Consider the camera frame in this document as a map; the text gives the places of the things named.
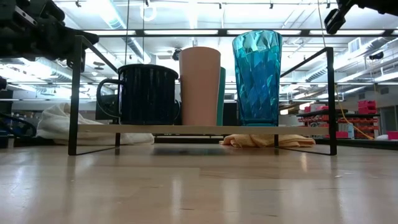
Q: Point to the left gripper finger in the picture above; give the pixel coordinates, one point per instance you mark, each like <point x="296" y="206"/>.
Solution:
<point x="81" y="35"/>
<point x="76" y="56"/>

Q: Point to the black metal wood shelf riser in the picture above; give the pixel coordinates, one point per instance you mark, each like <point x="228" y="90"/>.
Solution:
<point x="217" y="129"/>

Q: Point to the peach orange plastic cup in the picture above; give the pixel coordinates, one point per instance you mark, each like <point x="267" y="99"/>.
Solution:
<point x="199" y="90"/>

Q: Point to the black round camera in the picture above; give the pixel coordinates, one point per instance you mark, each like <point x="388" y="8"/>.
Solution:
<point x="176" y="54"/>

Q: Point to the teal faceted plastic tumbler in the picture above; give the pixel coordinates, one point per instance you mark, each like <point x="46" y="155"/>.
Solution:
<point x="256" y="84"/>

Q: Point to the red plastic bin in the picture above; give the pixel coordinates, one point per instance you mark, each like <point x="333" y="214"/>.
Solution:
<point x="392" y="135"/>

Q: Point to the white cloth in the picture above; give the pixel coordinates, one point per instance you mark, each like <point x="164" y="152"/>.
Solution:
<point x="57" y="124"/>

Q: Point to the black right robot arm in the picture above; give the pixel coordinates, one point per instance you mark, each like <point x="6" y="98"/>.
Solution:
<point x="388" y="6"/>

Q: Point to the rack of red bins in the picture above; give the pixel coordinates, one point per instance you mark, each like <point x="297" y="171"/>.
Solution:
<point x="339" y="119"/>

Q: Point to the yellow cloth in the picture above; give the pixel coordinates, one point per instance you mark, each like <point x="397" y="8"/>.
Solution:
<point x="264" y="140"/>

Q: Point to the black metal frame shelf rack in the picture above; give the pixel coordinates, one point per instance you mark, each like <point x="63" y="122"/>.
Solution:
<point x="224" y="32"/>

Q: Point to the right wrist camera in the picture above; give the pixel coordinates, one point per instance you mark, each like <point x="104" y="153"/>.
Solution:
<point x="334" y="20"/>

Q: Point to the black ceiling fixture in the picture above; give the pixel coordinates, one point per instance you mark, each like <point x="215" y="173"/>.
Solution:
<point x="377" y="56"/>

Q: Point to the green plastic cup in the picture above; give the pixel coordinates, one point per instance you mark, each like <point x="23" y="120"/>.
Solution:
<point x="222" y="99"/>

